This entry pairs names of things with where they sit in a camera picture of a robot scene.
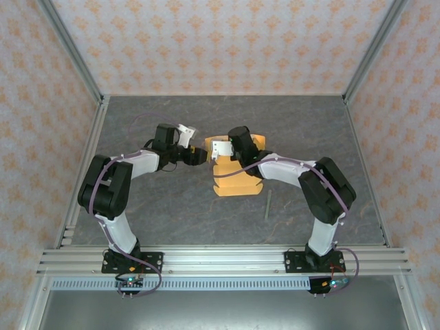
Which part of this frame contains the aluminium frame post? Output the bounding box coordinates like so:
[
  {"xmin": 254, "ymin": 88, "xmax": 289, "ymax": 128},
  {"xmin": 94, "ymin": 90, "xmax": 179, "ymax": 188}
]
[
  {"xmin": 342, "ymin": 0, "xmax": 410, "ymax": 104},
  {"xmin": 35, "ymin": 0, "xmax": 105, "ymax": 104},
  {"xmin": 19, "ymin": 276, "xmax": 52, "ymax": 330},
  {"xmin": 393, "ymin": 276, "xmax": 427, "ymax": 330}
]

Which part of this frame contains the grey pen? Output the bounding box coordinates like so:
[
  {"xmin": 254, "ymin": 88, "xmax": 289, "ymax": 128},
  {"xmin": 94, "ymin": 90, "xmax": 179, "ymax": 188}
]
[{"xmin": 263, "ymin": 189, "xmax": 273, "ymax": 221}]

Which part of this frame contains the aluminium side rail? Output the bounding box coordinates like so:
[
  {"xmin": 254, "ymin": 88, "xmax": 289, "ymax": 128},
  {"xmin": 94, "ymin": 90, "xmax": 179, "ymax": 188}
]
[
  {"xmin": 343, "ymin": 96, "xmax": 393, "ymax": 249},
  {"xmin": 54, "ymin": 96, "xmax": 111, "ymax": 249}
]

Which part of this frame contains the aluminium mounting rail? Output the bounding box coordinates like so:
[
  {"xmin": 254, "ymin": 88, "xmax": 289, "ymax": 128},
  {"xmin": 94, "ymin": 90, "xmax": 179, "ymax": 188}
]
[{"xmin": 36, "ymin": 247, "xmax": 413, "ymax": 276}]

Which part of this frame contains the yellow paper box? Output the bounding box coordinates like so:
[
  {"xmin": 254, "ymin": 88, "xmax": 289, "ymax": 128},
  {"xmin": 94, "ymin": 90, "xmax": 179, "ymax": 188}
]
[{"xmin": 203, "ymin": 133, "xmax": 267, "ymax": 198}]

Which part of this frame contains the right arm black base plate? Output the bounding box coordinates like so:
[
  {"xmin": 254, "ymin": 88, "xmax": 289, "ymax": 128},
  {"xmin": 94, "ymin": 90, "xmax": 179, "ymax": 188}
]
[{"xmin": 284, "ymin": 250, "xmax": 345, "ymax": 274}]

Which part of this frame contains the grey metal sheet panel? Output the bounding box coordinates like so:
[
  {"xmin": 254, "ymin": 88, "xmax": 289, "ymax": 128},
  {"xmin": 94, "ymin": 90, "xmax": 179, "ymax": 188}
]
[{"xmin": 37, "ymin": 290, "xmax": 410, "ymax": 330}]

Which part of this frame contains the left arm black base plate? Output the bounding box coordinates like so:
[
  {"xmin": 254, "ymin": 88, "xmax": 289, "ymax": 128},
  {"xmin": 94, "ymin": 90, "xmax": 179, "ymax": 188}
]
[{"xmin": 100, "ymin": 250, "xmax": 164, "ymax": 274}]

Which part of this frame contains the slotted grey cable duct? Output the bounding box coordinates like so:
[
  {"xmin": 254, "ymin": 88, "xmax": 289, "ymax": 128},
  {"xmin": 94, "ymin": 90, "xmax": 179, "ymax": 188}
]
[{"xmin": 50, "ymin": 278, "xmax": 312, "ymax": 292}]

